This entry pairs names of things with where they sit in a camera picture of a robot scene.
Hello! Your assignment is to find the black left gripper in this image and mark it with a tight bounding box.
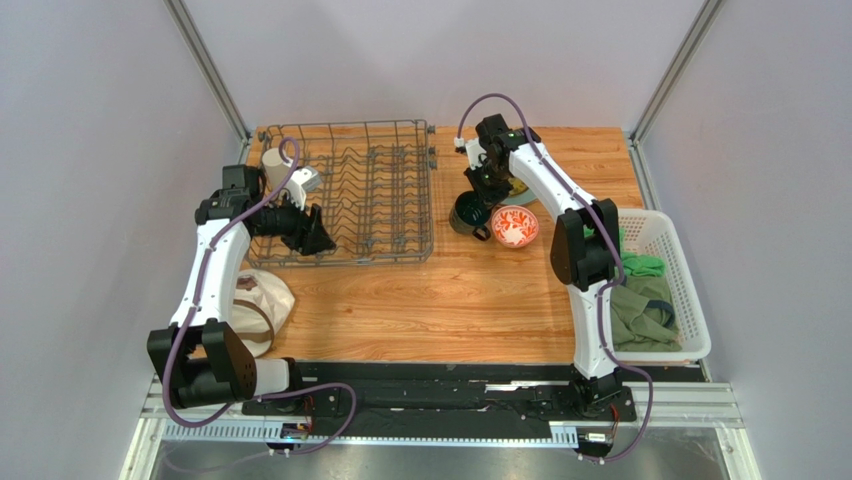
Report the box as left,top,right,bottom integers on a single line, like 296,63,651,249
252,189,336,257

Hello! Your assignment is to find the dark green ceramic mug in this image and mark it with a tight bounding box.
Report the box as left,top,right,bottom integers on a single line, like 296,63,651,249
449,191,491,242

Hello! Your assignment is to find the light blue flower plate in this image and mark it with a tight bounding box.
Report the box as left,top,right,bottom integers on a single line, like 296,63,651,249
500,178,537,206

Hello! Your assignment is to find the white red patterned bowl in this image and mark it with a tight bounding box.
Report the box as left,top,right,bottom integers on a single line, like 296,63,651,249
490,205,540,249

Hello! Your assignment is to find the beige ceramic cup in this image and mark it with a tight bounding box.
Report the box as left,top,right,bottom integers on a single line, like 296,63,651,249
261,148,296,196

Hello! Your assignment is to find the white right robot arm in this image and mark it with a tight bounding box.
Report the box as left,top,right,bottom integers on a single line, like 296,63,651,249
454,115,622,418

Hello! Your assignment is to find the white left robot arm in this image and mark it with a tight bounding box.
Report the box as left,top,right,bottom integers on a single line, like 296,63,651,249
146,165,336,409

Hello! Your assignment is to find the beige canvas bag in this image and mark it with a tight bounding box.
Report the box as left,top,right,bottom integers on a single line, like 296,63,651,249
229,269,295,358

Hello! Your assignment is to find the bright green cloth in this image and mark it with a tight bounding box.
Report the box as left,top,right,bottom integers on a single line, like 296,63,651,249
619,228,666,278

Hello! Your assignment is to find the white plastic basket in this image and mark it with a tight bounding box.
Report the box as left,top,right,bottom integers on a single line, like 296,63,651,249
616,209,712,365

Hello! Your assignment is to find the olive green garment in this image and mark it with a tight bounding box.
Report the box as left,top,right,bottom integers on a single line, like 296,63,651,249
611,276,682,352

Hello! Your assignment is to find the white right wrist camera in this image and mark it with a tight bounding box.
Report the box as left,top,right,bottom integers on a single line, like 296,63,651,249
453,136,485,170

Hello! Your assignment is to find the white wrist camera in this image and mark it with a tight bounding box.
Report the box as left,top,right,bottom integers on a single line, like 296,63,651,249
284,166,322,211
453,136,485,170

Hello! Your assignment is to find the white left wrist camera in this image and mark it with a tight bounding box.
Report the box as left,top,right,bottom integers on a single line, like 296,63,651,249
284,166,322,211

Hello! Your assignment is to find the grey wire dish rack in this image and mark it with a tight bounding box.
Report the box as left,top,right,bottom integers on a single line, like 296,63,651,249
247,119,435,269

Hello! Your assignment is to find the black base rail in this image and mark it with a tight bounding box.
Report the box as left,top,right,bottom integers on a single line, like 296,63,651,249
180,359,667,441

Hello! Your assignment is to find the right aluminium frame post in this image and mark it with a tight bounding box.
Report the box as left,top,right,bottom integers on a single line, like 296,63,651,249
630,0,726,144

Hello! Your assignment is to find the aluminium frame post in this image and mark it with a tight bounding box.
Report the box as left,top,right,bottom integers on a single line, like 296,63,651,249
163,0,251,146
630,0,726,144

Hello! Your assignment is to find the left aluminium frame post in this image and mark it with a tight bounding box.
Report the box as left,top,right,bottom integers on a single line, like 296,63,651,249
163,0,251,146

